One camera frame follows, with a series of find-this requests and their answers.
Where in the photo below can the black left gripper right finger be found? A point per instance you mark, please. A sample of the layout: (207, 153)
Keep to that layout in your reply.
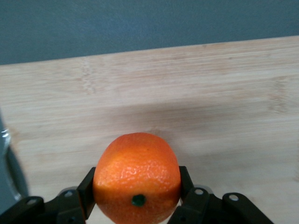
(196, 205)

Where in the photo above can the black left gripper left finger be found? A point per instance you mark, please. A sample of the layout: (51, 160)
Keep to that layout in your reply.
(70, 207)

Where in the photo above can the orange fruit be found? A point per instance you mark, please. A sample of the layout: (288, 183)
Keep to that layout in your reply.
(137, 177)

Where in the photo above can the wooden cutting board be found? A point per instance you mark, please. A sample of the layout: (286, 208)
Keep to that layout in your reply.
(187, 93)

